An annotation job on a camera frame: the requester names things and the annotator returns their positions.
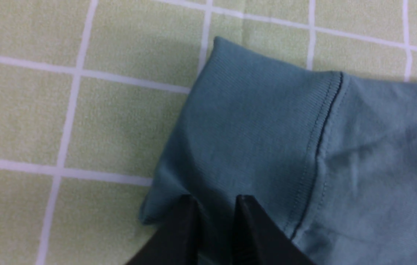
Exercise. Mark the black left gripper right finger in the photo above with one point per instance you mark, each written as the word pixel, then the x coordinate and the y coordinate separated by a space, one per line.
pixel 256 239

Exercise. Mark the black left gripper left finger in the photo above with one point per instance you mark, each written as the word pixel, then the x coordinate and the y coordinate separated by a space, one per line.
pixel 176 242

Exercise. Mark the green long sleeve shirt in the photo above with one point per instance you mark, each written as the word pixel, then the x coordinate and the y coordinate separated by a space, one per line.
pixel 331 157

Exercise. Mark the green checkered tablecloth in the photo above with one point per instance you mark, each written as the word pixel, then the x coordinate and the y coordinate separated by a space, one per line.
pixel 90 89

